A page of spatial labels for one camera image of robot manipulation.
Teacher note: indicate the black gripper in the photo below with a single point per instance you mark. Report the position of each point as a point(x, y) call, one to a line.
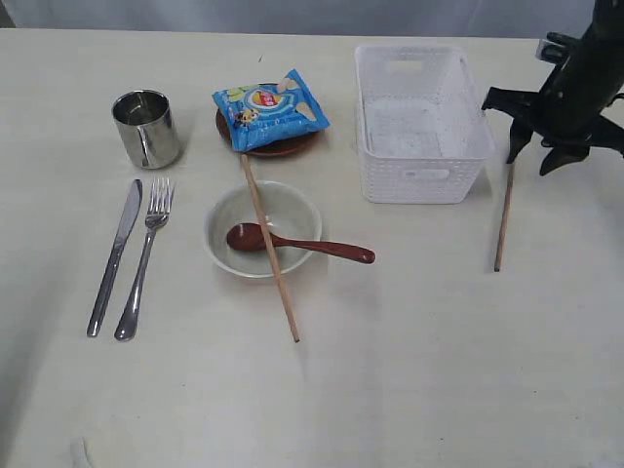
point(567, 110)

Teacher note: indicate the wooden chopstick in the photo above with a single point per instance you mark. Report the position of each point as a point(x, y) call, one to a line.
point(504, 217)
point(276, 268)

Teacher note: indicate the white plastic woven basket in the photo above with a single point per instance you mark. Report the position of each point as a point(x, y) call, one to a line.
point(422, 136)

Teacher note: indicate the brown wooden plate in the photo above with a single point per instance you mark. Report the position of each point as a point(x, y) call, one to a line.
point(275, 149)

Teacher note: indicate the blue chips bag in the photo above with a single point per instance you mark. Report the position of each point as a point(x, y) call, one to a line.
point(260, 114)

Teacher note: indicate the brown wooden spoon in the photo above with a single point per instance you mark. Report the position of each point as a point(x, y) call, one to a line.
point(248, 237)

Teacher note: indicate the silver fork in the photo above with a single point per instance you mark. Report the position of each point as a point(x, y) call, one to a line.
point(158, 214)

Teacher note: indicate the stainless steel cup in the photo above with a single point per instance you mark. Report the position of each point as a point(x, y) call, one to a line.
point(147, 129)

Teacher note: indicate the silver table knife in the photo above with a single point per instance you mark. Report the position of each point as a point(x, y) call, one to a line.
point(125, 227)

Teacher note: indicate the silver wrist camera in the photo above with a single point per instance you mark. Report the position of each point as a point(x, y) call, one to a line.
point(556, 47)

